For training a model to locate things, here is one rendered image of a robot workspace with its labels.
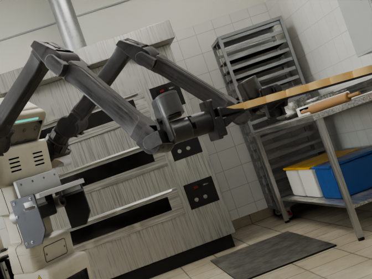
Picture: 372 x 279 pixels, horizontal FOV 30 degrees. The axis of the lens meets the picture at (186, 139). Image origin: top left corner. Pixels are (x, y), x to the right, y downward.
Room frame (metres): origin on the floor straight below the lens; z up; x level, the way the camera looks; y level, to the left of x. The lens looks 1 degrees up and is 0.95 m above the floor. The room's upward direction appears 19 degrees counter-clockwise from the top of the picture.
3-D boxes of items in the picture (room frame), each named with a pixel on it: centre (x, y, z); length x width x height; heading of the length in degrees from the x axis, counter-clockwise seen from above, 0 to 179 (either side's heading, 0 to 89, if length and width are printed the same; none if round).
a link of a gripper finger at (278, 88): (2.15, -0.31, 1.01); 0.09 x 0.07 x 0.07; 19
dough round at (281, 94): (1.76, -0.25, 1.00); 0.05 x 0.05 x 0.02
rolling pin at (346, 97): (4.81, -1.02, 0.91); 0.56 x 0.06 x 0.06; 36
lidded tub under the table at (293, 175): (6.03, -0.98, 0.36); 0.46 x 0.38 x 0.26; 96
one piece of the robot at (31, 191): (2.32, 0.50, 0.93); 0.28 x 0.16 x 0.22; 153
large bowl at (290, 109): (6.03, -0.96, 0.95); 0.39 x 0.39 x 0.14
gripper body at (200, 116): (1.74, -0.05, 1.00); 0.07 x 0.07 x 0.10; 18
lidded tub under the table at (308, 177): (5.63, -1.03, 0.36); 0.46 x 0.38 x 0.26; 98
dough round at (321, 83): (1.71, -0.35, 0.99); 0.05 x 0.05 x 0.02
